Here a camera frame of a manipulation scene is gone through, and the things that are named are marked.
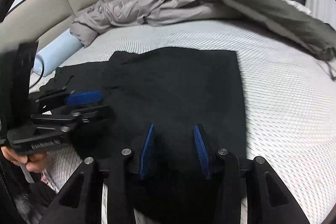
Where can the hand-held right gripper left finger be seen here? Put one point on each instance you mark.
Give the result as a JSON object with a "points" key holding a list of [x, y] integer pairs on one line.
{"points": [[147, 153]]}

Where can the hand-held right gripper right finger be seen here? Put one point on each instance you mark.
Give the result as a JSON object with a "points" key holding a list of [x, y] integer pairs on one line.
{"points": [[202, 153]]}

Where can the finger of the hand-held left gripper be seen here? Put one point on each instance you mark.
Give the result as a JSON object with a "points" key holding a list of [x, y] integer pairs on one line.
{"points": [[84, 98], [94, 112]]}

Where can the black pants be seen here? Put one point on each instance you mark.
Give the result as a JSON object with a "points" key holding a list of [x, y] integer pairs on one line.
{"points": [[170, 87]]}

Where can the person's left hand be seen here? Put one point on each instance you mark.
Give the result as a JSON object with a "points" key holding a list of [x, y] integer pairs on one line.
{"points": [[31, 161]]}

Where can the pink cloth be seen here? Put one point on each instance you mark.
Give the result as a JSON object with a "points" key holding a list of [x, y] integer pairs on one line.
{"points": [[45, 177]]}

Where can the light blue pillow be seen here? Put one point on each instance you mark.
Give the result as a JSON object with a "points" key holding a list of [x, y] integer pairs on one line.
{"points": [[57, 50]]}

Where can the bed with honeycomb patterned sheet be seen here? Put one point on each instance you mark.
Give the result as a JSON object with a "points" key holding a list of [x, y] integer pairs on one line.
{"points": [[283, 108]]}

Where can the beige padded headboard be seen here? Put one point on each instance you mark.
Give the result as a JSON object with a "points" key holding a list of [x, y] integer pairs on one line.
{"points": [[39, 8]]}

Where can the light grey duvet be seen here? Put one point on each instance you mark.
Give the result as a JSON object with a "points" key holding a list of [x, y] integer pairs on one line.
{"points": [[136, 8]]}

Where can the dark grey blanket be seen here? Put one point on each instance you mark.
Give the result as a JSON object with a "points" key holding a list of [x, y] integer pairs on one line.
{"points": [[262, 3]]}

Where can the white cloth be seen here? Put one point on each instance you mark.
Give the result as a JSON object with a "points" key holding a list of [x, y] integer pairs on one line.
{"points": [[296, 6]]}

